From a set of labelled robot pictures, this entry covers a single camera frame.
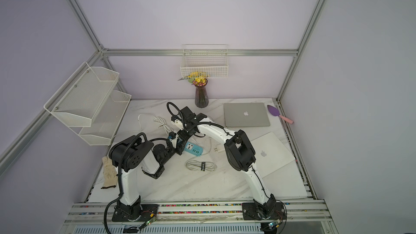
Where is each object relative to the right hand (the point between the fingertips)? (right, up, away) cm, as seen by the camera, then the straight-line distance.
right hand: (184, 137), depth 93 cm
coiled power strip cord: (+8, -14, -7) cm, 18 cm away
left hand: (0, -2, +3) cm, 3 cm away
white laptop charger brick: (+21, -7, 0) cm, 22 cm away
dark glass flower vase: (+9, +24, +18) cm, 32 cm away
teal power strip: (+6, -7, -2) cm, 9 cm away
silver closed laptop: (+40, +13, +18) cm, 46 cm away
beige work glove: (-39, -18, -7) cm, 44 cm away
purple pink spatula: (+62, +15, +23) cm, 68 cm away
